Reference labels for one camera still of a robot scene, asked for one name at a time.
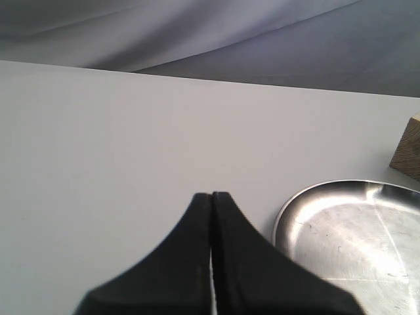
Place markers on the round stainless steel plate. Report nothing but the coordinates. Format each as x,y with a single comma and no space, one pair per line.
360,235

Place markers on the light wooden block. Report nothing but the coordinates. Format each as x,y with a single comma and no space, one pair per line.
406,156

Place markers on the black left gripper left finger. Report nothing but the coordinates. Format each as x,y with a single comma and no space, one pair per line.
174,278

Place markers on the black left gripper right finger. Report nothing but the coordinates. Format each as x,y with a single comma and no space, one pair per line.
252,277

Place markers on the grey backdrop cloth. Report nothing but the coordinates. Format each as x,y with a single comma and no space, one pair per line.
360,46

